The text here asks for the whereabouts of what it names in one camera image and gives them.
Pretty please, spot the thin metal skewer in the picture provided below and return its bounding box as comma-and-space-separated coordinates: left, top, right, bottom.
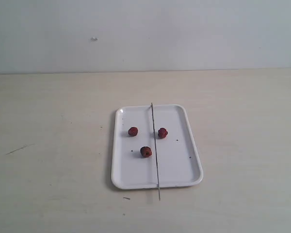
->
151, 103, 161, 201

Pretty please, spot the white plastic tray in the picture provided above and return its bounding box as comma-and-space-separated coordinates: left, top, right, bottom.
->
111, 104, 203, 190

